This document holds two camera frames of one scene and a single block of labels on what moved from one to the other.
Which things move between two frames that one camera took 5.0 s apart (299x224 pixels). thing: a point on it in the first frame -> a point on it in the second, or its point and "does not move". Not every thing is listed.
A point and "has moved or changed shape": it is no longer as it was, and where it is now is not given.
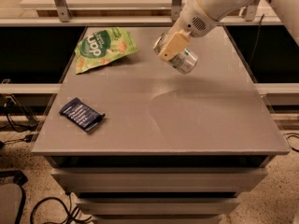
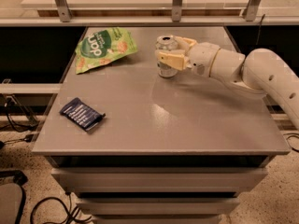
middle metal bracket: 177,1 does not move
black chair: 12,197 does not move
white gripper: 196,19 -> 201,59
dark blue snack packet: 81,115 does not move
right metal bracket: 250,10 does not move
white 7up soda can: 184,62 has moved or changed shape
